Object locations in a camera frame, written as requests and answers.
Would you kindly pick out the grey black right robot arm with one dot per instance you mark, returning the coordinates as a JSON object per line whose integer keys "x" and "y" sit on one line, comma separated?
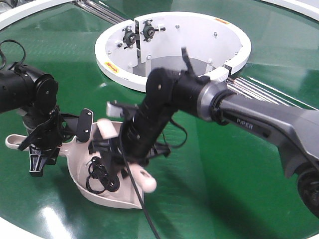
{"x": 294, "y": 131}

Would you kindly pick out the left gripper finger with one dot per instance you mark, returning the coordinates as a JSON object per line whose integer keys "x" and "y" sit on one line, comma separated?
{"x": 39, "y": 158}
{"x": 79, "y": 126}

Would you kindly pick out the steel conveyor rollers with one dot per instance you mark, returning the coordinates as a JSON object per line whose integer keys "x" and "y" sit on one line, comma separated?
{"x": 100, "y": 11}
{"x": 255, "y": 89}

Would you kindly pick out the white outer rim left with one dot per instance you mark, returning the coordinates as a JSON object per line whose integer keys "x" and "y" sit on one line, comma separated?
{"x": 13, "y": 15}

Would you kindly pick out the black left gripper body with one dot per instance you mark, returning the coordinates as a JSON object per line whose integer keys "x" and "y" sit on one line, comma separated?
{"x": 46, "y": 131}

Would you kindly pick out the white outer rim right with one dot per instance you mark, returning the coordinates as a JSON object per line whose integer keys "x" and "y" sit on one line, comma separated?
{"x": 309, "y": 8}

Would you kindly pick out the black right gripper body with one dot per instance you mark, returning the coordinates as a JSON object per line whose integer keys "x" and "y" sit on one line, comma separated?
{"x": 137, "y": 139}

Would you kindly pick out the pink hand brush black bristles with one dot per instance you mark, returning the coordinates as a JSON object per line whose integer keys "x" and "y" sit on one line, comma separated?
{"x": 146, "y": 181}

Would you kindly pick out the left black bearing block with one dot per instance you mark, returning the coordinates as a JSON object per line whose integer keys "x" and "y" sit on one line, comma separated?
{"x": 129, "y": 37}

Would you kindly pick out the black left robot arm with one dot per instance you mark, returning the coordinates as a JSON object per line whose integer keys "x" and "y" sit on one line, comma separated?
{"x": 33, "y": 93}

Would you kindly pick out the near steel conveyor rollers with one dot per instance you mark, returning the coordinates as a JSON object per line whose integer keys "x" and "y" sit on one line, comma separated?
{"x": 255, "y": 89}

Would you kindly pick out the white rim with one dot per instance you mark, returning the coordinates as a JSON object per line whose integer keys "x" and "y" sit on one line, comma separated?
{"x": 13, "y": 15}
{"x": 309, "y": 8}

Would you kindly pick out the pink plastic dustpan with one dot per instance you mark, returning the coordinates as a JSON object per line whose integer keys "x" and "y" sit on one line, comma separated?
{"x": 78, "y": 161}

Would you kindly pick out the far steel conveyor rollers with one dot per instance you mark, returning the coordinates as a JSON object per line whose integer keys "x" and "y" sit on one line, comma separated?
{"x": 100, "y": 11}

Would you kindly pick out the black bearing block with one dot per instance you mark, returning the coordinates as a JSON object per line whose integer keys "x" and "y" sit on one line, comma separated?
{"x": 149, "y": 30}
{"x": 129, "y": 37}

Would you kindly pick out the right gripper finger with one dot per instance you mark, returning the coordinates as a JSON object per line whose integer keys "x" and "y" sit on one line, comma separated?
{"x": 115, "y": 163}
{"x": 98, "y": 144}

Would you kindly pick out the right black bearing block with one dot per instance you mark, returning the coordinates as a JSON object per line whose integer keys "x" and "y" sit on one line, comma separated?
{"x": 149, "y": 30}

